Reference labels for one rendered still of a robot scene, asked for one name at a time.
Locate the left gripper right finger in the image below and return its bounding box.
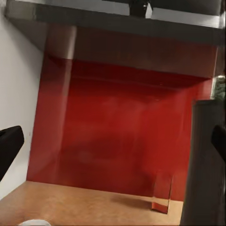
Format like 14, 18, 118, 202
211, 125, 226, 163

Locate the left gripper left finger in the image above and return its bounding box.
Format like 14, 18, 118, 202
0, 125, 24, 182

